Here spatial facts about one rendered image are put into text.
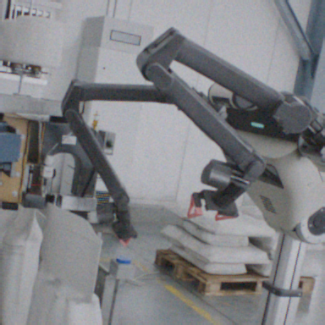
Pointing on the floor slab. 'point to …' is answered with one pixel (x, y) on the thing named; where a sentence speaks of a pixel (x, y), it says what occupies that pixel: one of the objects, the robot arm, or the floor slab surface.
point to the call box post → (116, 302)
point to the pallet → (186, 270)
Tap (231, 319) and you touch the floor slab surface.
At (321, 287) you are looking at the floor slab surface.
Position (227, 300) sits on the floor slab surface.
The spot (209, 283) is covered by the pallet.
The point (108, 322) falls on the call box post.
